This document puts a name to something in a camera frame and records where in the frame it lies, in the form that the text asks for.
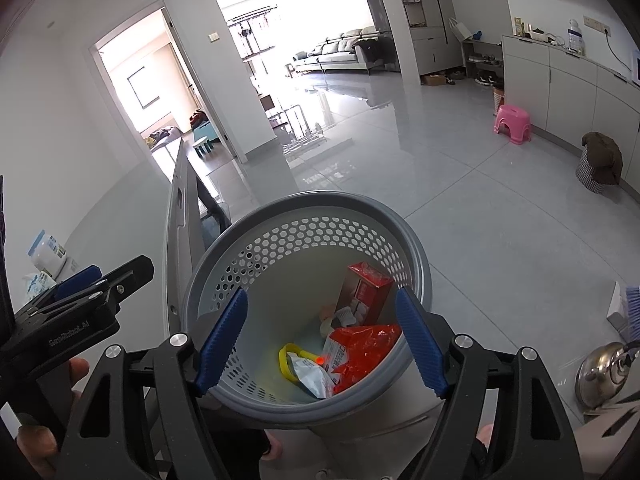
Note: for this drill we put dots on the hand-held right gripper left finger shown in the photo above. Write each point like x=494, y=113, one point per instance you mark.
x=222, y=345

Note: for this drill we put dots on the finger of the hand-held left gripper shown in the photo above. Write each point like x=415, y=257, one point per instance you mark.
x=132, y=275
x=77, y=284

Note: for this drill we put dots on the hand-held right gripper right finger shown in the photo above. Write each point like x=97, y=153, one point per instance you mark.
x=422, y=345

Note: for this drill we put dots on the red plastic bag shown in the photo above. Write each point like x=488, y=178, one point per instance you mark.
x=370, y=350

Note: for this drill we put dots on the light blue wet wipes pack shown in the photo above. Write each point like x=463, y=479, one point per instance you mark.
x=310, y=377

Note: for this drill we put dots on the grey perforated plastic basket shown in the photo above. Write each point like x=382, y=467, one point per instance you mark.
x=300, y=210

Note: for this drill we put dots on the person's left hand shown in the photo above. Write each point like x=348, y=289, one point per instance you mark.
x=80, y=372

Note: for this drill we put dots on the white jar with blue lid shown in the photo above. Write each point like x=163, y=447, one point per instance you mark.
x=47, y=257

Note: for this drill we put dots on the white and blue tissue pack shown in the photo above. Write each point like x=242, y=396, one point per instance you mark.
x=35, y=287

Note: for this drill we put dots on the red cardboard box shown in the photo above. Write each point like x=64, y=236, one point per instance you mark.
x=365, y=290

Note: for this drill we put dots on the small teal stool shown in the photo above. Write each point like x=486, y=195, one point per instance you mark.
x=202, y=146

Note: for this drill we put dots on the steel kettle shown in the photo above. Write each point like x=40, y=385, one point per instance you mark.
x=600, y=375

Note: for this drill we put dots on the small white box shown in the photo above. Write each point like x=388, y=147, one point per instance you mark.
x=616, y=315

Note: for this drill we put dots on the blue brush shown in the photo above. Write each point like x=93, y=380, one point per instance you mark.
x=634, y=310

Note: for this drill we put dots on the checkered basket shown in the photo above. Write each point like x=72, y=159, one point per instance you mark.
x=587, y=177

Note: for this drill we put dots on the pink plastic stool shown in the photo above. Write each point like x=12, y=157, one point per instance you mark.
x=512, y=120

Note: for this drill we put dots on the orange bag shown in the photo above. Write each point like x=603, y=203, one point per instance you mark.
x=498, y=99

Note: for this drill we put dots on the brown cloth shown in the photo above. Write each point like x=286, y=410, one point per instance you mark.
x=602, y=155

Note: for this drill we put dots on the brown cardboard box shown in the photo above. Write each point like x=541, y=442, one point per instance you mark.
x=434, y=80

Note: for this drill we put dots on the ceiling clothes drying rack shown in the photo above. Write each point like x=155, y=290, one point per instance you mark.
x=252, y=25

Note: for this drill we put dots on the shoe rack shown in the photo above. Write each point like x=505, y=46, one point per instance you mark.
x=482, y=60

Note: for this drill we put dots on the white sideboard cabinet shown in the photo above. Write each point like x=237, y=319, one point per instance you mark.
x=565, y=90

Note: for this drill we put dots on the grey sofa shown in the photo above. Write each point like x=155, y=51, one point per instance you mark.
x=340, y=57

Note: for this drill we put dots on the dark jacket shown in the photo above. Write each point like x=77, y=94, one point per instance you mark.
x=367, y=50

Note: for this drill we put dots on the white display cabinet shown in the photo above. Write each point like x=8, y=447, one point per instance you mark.
x=425, y=40

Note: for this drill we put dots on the dark tall refrigerator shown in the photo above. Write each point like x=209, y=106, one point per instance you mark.
x=377, y=7

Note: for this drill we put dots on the clear plastic bottle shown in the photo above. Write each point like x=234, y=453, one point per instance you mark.
x=576, y=37

